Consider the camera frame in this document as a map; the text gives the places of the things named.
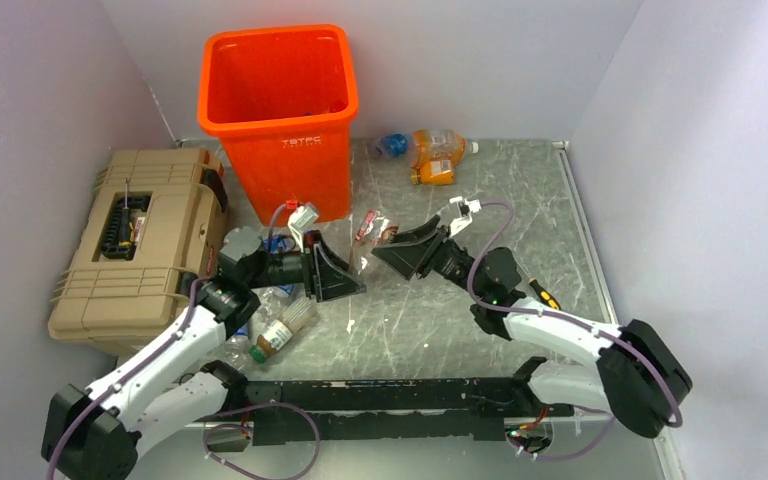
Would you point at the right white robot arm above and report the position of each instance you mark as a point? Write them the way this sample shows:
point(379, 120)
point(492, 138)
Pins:
point(625, 370)

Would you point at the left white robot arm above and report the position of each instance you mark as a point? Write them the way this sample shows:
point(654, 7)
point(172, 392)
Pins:
point(102, 430)

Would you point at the orange plastic bin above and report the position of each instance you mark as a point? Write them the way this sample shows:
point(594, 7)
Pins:
point(264, 94)

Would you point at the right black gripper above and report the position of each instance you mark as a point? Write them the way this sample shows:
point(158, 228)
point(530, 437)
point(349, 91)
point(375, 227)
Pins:
point(410, 257)

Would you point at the blue label water bottle left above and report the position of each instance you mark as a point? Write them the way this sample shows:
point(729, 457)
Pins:
point(235, 350)

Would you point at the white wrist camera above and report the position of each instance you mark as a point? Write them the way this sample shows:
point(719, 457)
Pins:
point(464, 211)
point(301, 220)

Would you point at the brown tea bottle green cap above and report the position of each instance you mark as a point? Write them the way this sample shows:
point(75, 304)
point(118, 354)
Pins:
point(281, 330)

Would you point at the blue label water bottle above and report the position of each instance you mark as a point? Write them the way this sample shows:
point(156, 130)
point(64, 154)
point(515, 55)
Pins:
point(274, 300)
point(235, 350)

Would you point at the blue crushed bottle far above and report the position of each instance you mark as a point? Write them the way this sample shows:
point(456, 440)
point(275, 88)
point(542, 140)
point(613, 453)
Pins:
point(390, 146)

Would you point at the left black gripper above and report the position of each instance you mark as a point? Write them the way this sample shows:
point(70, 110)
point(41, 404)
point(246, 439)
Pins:
point(326, 277)

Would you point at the red cap clear bottle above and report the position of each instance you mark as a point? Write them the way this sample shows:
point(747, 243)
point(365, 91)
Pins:
point(375, 229)

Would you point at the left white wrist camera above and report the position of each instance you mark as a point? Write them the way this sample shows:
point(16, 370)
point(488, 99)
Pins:
point(301, 220)

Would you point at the small orange bottle far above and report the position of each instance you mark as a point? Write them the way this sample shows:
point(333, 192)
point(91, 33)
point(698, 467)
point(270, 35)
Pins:
point(435, 172)

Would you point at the red label bottle corner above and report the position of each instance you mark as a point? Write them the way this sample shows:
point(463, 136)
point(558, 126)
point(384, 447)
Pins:
point(337, 106)

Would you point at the yellow black screwdriver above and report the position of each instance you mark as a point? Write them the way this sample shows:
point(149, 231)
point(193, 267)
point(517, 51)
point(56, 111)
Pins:
point(543, 295)

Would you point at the large orange juice bottle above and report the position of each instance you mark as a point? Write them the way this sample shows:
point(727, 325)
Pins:
point(438, 144)

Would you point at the blue label water bottle middle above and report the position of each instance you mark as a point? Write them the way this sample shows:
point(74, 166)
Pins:
point(274, 300)

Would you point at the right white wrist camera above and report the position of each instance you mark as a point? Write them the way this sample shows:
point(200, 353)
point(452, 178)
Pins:
point(464, 211)

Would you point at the tan tool case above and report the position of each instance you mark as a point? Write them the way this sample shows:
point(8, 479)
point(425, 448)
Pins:
point(156, 224)

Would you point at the blue label bottle white cap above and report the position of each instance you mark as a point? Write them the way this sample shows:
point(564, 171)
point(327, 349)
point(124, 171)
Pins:
point(280, 243)

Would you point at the black base frame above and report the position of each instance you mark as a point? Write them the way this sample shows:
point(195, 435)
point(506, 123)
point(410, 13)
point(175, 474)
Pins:
point(481, 408)

